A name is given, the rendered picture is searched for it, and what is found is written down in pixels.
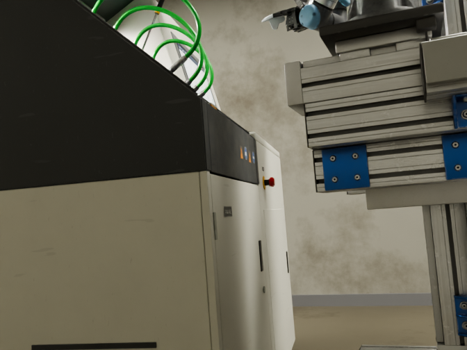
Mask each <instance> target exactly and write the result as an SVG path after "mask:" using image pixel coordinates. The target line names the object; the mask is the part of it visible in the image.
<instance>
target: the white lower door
mask: <svg viewBox="0 0 467 350"><path fill-rule="evenodd" d="M210 180H211V198H212V209H213V227H214V236H215V255H216V265H217V275H218V293H219V303H220V321H221V331H222V350H272V347H271V338H270V321H269V312H268V296H267V287H266V277H265V261H264V252H263V236H262V226H261V210H260V201H259V187H258V186H257V185H254V184H251V183H246V182H242V181H237V180H233V179H230V178H225V177H222V176H217V175H214V174H210Z"/></svg>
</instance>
